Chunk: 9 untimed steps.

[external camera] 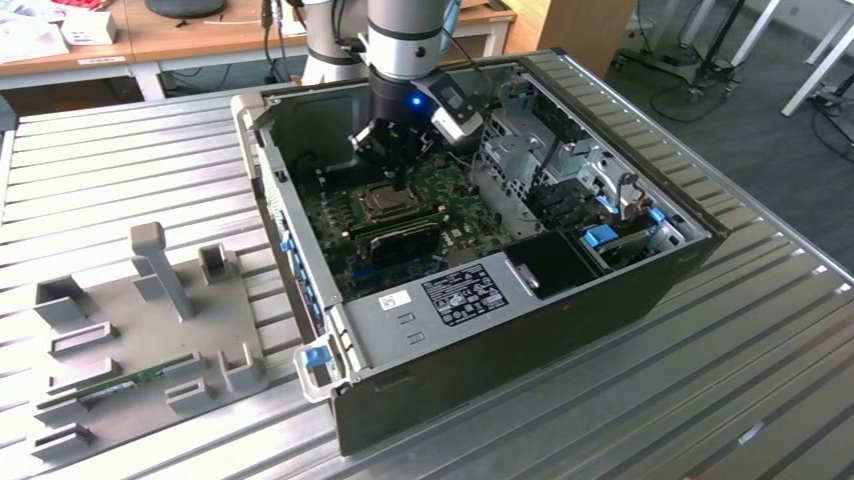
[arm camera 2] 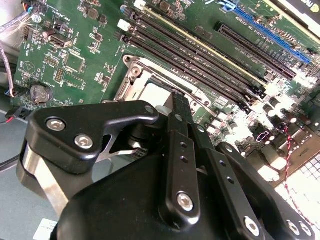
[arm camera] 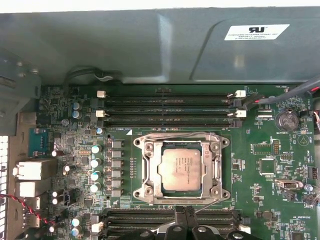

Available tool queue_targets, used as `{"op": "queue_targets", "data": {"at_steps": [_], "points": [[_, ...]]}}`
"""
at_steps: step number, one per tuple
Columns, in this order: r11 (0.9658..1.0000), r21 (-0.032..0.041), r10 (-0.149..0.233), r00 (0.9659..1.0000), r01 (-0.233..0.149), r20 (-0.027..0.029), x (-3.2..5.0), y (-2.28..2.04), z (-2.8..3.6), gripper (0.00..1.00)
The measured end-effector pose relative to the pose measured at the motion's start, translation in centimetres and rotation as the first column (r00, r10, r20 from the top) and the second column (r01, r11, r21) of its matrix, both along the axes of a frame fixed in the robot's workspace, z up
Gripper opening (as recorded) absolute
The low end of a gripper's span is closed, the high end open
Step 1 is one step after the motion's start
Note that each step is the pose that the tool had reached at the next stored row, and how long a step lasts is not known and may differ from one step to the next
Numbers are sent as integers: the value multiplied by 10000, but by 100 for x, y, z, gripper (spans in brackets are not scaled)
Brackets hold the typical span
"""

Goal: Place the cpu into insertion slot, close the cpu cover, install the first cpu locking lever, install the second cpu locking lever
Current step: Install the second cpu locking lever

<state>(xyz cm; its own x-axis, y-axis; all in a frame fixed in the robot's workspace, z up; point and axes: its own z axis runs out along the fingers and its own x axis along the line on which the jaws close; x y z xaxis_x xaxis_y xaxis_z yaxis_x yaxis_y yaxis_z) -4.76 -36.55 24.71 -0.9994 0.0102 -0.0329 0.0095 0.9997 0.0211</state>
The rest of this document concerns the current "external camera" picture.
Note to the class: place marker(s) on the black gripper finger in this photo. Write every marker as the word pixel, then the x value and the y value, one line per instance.
pixel 370 145
pixel 414 150

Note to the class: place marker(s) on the silver CPU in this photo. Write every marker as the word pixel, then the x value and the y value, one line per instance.
pixel 386 200

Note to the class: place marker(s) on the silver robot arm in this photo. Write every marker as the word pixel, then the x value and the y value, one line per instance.
pixel 408 40

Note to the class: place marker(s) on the CPU socket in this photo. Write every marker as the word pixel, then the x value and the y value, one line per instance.
pixel 364 216

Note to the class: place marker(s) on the silver drive cage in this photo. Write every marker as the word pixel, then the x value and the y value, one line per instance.
pixel 515 150

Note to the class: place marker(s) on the green motherboard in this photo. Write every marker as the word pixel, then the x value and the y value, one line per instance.
pixel 468 215

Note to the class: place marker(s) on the black graphics card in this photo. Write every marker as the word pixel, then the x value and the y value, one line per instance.
pixel 401 247

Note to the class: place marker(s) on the blue expansion latch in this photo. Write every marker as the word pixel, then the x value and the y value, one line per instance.
pixel 286 246

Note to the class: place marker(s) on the black power supply label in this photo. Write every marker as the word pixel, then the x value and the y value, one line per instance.
pixel 464 295

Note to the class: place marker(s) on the white square sticker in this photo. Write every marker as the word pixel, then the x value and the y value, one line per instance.
pixel 396 301

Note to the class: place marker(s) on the blue drive latch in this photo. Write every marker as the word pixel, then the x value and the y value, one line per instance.
pixel 604 205

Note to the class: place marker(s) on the wooden cabinet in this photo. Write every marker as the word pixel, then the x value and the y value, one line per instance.
pixel 588 30

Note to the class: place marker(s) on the wooden desk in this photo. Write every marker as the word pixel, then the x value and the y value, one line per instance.
pixel 201 40

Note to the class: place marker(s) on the hard disk in blue carrier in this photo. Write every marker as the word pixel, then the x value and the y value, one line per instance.
pixel 601 236

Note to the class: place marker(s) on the grey power supply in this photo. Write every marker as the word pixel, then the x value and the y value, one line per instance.
pixel 388 330

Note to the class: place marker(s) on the black round object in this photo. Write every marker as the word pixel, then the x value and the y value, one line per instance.
pixel 184 7

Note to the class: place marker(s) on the blue case latch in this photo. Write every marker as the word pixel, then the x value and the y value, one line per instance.
pixel 316 359

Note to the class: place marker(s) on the dark grey PC case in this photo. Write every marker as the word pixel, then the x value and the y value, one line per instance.
pixel 468 380

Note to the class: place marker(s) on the white cardboard box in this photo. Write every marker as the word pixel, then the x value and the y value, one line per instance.
pixel 90 27

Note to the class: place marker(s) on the black wheeled stand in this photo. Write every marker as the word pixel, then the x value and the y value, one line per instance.
pixel 719 37

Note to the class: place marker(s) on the red item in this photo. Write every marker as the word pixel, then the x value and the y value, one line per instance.
pixel 81 4

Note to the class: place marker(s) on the grey parts rack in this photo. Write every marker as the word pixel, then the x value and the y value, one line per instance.
pixel 134 345

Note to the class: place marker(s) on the white table leg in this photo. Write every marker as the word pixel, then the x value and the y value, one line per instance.
pixel 755 35

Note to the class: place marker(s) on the white paper stack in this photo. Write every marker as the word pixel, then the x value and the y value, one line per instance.
pixel 27 40

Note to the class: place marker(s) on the green RAM stick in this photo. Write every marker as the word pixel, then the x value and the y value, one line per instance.
pixel 121 384

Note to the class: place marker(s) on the white tape piece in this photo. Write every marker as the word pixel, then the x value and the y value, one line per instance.
pixel 751 433

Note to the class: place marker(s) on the white table frame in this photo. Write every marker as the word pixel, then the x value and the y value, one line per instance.
pixel 817 83

